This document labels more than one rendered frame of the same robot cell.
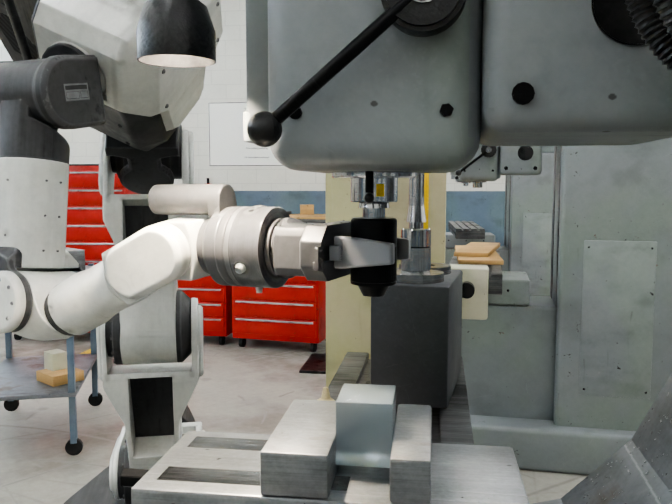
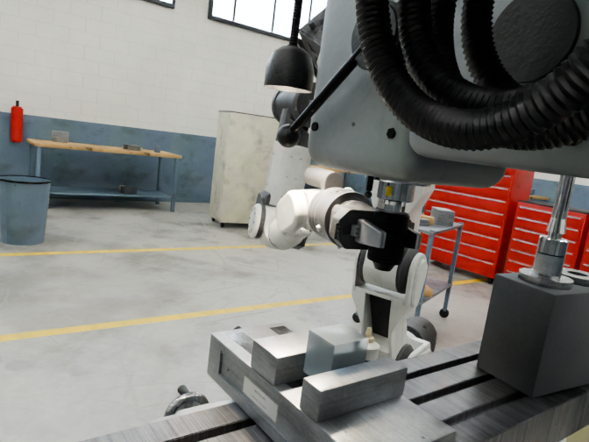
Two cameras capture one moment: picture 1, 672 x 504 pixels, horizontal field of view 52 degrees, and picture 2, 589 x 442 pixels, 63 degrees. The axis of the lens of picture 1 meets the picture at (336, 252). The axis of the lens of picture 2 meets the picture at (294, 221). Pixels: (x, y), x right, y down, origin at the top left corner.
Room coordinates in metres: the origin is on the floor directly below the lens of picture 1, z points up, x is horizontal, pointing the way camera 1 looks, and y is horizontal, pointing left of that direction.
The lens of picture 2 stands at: (0.17, -0.39, 1.34)
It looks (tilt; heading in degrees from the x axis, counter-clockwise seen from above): 10 degrees down; 44
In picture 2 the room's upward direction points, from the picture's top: 7 degrees clockwise
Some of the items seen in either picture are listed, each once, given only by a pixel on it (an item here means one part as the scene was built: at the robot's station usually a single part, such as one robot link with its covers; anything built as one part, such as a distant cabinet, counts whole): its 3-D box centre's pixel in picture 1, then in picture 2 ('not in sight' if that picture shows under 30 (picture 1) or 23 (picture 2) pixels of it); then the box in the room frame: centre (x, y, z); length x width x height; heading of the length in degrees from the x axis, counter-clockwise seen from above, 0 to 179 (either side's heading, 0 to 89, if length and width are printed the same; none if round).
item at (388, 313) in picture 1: (419, 327); (549, 324); (1.14, -0.14, 1.06); 0.22 x 0.12 x 0.20; 165
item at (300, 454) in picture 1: (308, 443); (307, 352); (0.65, 0.03, 1.05); 0.15 x 0.06 x 0.04; 172
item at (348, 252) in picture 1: (361, 253); (367, 234); (0.68, -0.03, 1.23); 0.06 x 0.02 x 0.03; 67
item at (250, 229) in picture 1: (293, 250); (355, 224); (0.74, 0.05, 1.23); 0.13 x 0.12 x 0.10; 157
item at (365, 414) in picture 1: (366, 423); (336, 354); (0.64, -0.03, 1.07); 0.06 x 0.05 x 0.06; 172
